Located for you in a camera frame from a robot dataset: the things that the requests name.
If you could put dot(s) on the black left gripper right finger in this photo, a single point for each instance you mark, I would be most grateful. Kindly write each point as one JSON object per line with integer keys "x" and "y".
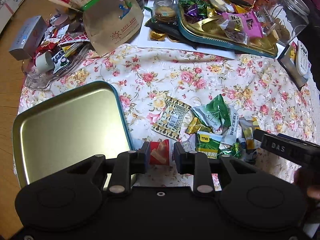
{"x": 196, "y": 164}

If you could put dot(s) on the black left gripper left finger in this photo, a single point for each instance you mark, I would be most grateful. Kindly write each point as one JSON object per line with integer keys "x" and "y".
{"x": 127, "y": 164}

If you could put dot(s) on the green yellow snack packet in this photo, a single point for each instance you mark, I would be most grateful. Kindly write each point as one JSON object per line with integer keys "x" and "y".
{"x": 208, "y": 143}

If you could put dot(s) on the red snack packet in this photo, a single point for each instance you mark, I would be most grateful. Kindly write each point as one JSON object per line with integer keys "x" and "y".
{"x": 159, "y": 153}

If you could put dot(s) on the gold candy wrapper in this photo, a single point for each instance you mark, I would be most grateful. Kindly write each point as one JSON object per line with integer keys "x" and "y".
{"x": 196, "y": 126}

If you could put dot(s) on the shiny green candy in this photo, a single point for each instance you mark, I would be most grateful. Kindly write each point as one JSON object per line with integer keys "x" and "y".
{"x": 233, "y": 150}

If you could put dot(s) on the green white mint packet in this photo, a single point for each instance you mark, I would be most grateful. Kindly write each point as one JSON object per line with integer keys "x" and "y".
{"x": 214, "y": 115}

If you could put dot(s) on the white hawthorn strip packet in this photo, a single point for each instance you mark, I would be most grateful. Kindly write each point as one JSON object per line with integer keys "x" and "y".
{"x": 229, "y": 135}

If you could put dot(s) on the person right hand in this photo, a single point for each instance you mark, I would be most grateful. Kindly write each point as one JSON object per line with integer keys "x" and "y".
{"x": 306, "y": 180}

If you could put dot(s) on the patterned gold black sachet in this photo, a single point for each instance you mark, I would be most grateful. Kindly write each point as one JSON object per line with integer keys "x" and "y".
{"x": 170, "y": 122}

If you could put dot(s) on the white yellow snack packet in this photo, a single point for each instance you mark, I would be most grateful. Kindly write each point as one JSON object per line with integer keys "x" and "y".
{"x": 248, "y": 127}

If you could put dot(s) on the empty gold tin tray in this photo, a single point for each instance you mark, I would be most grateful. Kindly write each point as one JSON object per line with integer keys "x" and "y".
{"x": 68, "y": 128}

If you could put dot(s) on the floral tablecloth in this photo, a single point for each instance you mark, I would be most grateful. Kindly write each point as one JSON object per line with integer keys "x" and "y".
{"x": 256, "y": 86}

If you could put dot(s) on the white remote control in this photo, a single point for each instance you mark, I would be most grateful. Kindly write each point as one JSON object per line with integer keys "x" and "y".
{"x": 302, "y": 63}

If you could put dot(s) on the boxed tissue pack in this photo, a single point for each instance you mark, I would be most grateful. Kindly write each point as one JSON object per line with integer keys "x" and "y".
{"x": 287, "y": 60}

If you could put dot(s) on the white tray board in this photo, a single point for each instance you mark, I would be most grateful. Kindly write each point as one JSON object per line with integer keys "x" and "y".
{"x": 144, "y": 40}

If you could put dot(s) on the clear glass dish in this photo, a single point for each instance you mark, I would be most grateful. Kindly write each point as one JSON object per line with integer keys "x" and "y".
{"x": 41, "y": 71}

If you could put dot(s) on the clear glass jar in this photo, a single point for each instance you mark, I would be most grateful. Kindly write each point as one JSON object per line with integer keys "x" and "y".
{"x": 287, "y": 17}

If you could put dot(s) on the pink snack packet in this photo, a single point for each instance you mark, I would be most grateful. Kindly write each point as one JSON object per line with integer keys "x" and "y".
{"x": 248, "y": 21}

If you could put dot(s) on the gold tin full of candy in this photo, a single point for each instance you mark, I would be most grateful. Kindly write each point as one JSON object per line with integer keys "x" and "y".
{"x": 201, "y": 21}

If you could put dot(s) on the brown paper snack bag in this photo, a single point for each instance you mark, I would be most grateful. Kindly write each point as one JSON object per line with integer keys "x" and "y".
{"x": 108, "y": 23}

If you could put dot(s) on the grey cardboard box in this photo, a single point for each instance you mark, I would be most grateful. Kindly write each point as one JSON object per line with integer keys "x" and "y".
{"x": 28, "y": 38}

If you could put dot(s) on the small clear cookie jar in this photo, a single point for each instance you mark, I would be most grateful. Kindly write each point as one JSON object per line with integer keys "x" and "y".
{"x": 164, "y": 11}

